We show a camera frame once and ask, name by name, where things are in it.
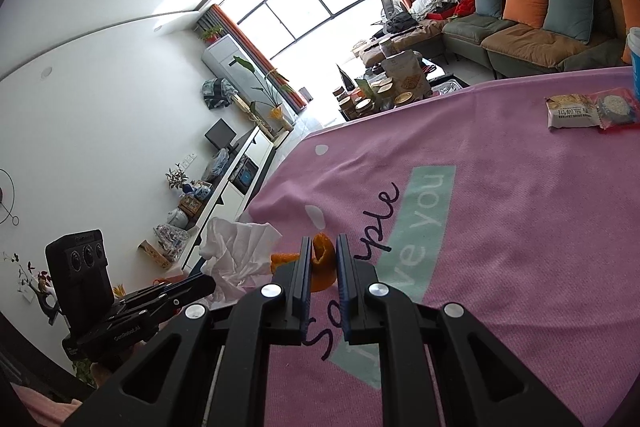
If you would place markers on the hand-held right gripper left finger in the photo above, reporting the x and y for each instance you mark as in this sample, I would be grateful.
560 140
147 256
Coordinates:
306 302

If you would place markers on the red-edged clear snack packet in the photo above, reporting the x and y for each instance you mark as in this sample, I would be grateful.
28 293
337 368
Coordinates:
615 109

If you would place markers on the red cloth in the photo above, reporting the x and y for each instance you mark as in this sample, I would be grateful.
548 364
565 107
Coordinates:
465 7

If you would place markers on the tan snack packet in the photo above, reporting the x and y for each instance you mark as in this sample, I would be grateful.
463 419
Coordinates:
570 112

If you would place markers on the cluster of food jars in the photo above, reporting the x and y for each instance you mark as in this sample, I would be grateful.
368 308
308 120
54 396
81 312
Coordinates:
375 94

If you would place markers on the foil tray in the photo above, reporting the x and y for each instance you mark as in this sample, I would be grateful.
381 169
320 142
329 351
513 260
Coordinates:
450 87

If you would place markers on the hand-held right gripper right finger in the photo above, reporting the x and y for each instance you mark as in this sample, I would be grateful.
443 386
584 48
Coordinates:
341 297

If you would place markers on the flower branch wall decor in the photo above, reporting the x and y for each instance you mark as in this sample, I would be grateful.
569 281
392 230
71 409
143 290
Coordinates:
35 282

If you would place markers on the tall leafy potted plant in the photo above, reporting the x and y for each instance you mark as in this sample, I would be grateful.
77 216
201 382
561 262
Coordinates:
265 87

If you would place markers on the person's left forearm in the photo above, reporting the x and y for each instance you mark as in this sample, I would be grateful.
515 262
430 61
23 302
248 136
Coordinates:
45 407

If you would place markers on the white standing air conditioner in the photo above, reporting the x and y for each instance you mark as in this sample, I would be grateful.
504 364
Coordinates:
230 62

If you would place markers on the pile of white clothes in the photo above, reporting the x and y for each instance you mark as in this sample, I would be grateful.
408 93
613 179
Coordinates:
430 4

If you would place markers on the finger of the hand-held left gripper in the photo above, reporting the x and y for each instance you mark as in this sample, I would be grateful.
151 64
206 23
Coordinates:
170 292

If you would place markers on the patterned paper bag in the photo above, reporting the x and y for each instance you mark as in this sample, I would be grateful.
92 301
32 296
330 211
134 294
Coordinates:
405 74

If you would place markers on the black bag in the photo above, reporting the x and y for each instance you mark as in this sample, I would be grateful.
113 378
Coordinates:
400 23

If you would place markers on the blue cup with white lid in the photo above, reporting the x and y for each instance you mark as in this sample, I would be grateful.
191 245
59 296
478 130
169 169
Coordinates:
634 67

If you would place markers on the small bonsai plant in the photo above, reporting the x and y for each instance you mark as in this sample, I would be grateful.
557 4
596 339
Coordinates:
176 177

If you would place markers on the plaid folded bag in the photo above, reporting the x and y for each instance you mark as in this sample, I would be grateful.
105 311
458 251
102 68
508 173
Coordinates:
217 93

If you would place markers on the small black monitor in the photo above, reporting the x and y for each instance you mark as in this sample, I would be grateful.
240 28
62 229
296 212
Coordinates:
221 134

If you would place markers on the orange peel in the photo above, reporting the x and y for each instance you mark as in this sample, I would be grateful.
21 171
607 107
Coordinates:
322 252

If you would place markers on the white tissue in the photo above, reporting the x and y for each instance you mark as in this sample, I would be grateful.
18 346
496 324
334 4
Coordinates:
235 252

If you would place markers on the small potted plant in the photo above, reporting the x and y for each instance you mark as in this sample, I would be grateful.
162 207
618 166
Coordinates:
211 33

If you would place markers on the white media cabinet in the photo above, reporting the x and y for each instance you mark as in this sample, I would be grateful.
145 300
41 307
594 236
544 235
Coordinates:
235 192

